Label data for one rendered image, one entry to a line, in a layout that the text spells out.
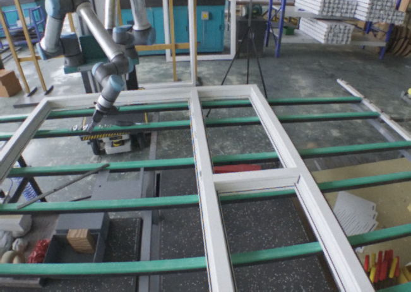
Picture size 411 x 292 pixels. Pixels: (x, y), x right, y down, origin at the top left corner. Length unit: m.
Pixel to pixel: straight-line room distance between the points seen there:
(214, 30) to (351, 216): 4.46
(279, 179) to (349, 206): 0.53
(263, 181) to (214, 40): 4.45
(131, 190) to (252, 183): 0.52
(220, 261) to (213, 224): 0.14
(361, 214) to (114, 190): 1.23
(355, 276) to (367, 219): 0.62
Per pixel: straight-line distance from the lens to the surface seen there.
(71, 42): 2.37
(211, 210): 0.96
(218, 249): 0.87
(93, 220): 1.33
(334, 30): 5.57
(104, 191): 1.20
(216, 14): 5.24
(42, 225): 1.56
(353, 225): 1.45
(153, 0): 5.12
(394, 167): 1.97
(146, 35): 2.22
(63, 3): 1.82
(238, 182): 1.08
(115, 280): 1.25
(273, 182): 1.13
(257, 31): 5.23
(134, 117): 2.70
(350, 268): 0.94
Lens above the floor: 1.69
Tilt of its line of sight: 36 degrees down
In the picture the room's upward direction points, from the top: straight up
